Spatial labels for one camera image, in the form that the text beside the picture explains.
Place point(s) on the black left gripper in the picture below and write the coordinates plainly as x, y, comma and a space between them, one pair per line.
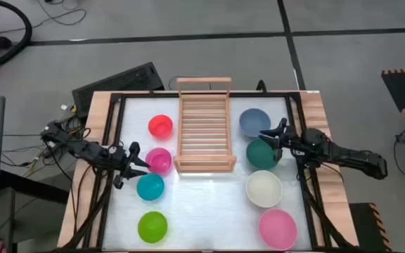
121, 158

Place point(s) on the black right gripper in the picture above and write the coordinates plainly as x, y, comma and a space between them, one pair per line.
288, 140

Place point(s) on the large blue-grey bowl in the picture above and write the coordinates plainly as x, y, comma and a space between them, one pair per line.
253, 121

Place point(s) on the large dark green bowl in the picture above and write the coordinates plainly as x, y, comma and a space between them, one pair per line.
258, 156

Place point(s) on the small orange-red plastic bowl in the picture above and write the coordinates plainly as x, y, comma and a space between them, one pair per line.
160, 126

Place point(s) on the large cream bowl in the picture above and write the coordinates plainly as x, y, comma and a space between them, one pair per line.
264, 189

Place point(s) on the small green plastic bowl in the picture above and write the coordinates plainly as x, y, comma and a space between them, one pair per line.
152, 227

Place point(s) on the large pink bowl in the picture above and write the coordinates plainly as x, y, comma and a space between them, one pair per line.
278, 229

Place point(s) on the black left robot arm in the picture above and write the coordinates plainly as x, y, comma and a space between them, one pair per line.
83, 149

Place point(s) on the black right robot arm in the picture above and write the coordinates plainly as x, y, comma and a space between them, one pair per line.
357, 158

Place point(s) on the wooden slatted shelf rack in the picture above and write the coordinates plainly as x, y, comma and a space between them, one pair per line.
204, 140

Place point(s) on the small magenta plastic bowl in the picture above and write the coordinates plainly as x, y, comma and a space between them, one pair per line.
160, 161

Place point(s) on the small cyan plastic bowl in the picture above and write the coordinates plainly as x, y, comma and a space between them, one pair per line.
150, 187

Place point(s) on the black table clamp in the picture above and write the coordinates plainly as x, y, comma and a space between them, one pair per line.
261, 87

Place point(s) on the white table sheet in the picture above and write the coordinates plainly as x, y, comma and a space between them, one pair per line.
206, 211

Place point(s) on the small white tag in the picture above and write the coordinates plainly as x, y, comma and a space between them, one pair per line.
64, 107

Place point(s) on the beige power strip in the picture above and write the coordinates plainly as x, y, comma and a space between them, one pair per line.
39, 158

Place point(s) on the black desk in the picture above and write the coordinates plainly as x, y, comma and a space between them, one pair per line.
30, 188

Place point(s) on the black aluminium table frame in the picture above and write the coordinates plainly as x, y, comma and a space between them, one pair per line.
146, 95

